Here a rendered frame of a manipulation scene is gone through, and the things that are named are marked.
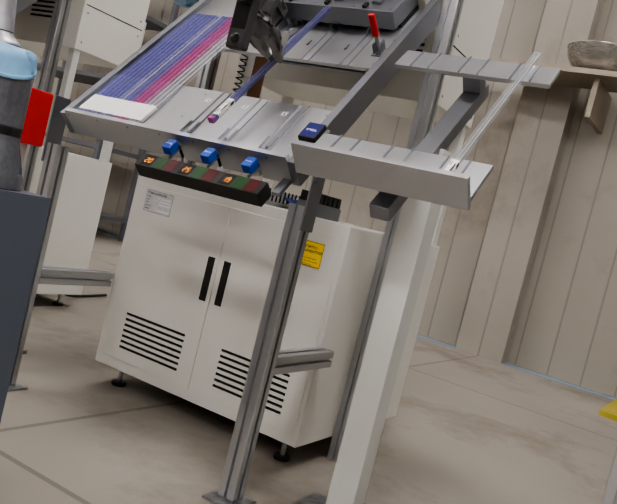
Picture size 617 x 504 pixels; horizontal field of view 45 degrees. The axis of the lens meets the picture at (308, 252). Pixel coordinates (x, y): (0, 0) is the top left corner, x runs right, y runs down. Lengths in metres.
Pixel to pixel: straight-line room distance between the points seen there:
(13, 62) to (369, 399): 0.90
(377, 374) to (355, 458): 0.18
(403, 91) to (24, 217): 1.22
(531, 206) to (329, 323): 3.06
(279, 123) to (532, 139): 3.29
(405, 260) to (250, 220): 0.57
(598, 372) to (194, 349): 3.20
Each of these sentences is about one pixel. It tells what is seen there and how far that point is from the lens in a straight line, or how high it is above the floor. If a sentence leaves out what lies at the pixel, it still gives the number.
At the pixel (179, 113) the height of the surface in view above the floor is 0.78.
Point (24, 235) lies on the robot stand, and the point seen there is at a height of 0.48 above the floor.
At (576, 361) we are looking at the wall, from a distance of 4.83.
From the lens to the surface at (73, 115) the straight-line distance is 1.95.
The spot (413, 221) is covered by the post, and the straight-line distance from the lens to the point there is 1.50.
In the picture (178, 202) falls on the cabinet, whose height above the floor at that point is 0.57.
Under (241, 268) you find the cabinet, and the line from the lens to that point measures 1.95.
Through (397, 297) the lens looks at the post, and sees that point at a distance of 1.51.
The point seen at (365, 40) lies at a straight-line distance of 1.93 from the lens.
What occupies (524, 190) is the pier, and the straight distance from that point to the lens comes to 4.79.
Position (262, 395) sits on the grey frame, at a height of 0.24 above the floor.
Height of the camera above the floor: 0.64
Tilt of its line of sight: 3 degrees down
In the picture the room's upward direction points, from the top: 14 degrees clockwise
